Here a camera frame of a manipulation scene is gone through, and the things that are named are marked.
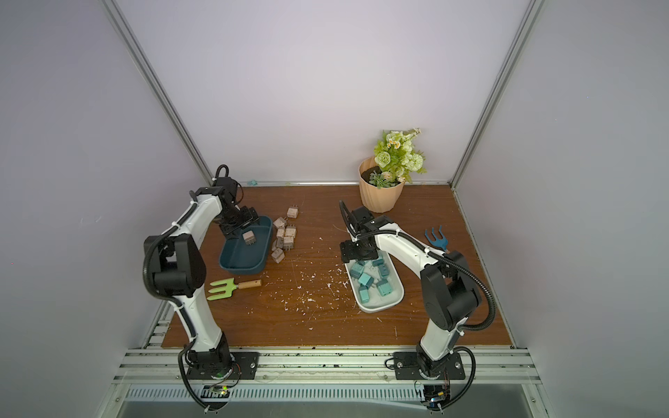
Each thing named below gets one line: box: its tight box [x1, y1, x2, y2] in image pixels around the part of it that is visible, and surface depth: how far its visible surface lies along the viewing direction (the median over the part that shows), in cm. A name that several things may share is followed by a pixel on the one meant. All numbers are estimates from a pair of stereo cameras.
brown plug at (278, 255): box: [270, 248, 286, 264], surface depth 96 cm
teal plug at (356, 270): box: [350, 262, 365, 279], surface depth 92 cm
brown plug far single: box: [286, 204, 299, 219], surface depth 112 cm
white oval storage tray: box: [344, 249, 406, 314], surface depth 89 cm
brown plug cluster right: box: [284, 223, 297, 238], surface depth 105 cm
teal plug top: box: [358, 286, 371, 304], surface depth 85 cm
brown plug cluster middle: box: [283, 235, 294, 251], surface depth 101 cm
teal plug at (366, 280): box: [358, 272, 375, 290], surface depth 89 cm
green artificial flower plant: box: [368, 128, 427, 189], surface depth 94 cm
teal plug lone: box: [378, 263, 391, 277], surface depth 90 cm
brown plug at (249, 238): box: [242, 229, 257, 246], surface depth 102 cm
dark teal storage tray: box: [219, 215, 273, 276], surface depth 99 cm
